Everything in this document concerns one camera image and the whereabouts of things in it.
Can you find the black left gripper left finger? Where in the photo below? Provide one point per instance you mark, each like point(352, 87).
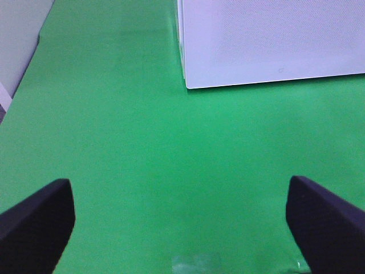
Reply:
point(35, 232)

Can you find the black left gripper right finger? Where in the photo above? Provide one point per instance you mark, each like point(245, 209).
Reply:
point(328, 230)

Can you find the green table mat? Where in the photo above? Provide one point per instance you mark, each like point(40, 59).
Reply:
point(162, 174)

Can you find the white microwave oven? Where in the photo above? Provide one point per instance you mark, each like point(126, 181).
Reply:
point(273, 42)

